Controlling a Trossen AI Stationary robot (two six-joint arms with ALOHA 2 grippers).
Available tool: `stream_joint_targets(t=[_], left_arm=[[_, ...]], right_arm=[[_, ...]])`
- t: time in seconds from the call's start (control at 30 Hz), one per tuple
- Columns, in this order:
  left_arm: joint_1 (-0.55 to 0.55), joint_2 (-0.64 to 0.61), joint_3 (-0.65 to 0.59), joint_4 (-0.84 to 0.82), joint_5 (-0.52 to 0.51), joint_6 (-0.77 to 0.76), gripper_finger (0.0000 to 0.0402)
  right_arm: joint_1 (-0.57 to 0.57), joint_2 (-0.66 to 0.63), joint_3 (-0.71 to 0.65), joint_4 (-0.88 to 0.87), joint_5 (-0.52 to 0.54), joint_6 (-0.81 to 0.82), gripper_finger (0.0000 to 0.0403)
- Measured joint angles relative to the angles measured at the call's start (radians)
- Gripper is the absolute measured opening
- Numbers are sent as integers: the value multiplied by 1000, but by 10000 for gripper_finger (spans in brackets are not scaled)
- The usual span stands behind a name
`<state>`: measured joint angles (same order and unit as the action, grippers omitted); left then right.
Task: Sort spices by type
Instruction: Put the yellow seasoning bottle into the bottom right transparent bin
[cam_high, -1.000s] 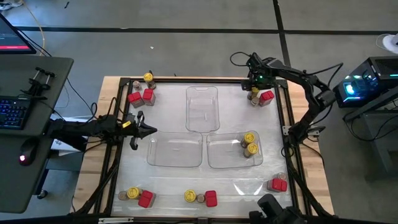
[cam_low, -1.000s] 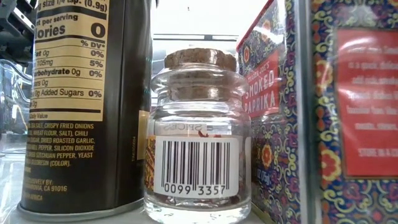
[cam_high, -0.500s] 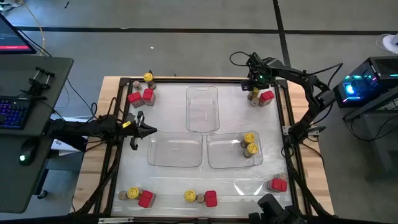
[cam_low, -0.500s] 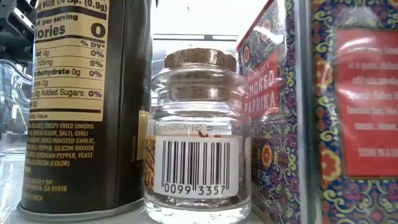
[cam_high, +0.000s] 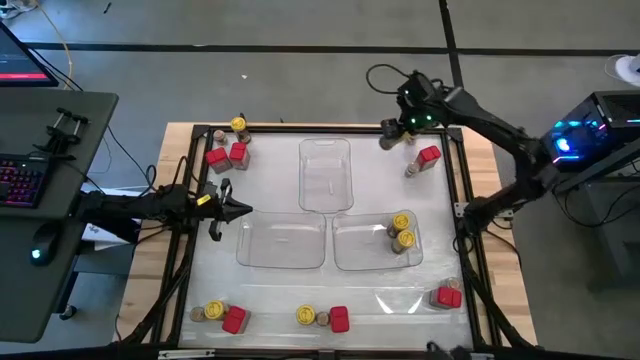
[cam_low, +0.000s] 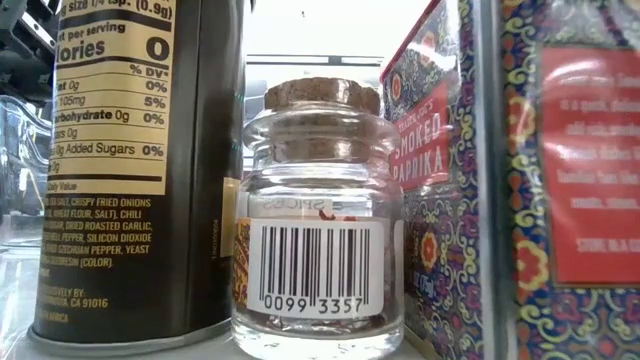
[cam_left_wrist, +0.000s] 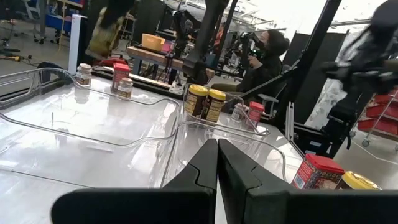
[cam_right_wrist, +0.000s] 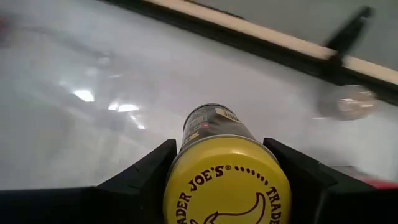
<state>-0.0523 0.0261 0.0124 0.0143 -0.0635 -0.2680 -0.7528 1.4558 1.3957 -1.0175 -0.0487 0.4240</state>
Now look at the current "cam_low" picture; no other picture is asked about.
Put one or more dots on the red-lidded patterned paprika tin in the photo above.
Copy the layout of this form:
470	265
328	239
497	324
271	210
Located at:
440	250

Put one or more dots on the yellow-lidded dark spice jar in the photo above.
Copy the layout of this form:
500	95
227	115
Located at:
125	225

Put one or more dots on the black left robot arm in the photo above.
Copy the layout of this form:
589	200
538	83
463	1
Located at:
25	60

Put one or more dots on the cork-stoppered glass spice jar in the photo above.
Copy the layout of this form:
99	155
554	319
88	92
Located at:
315	270

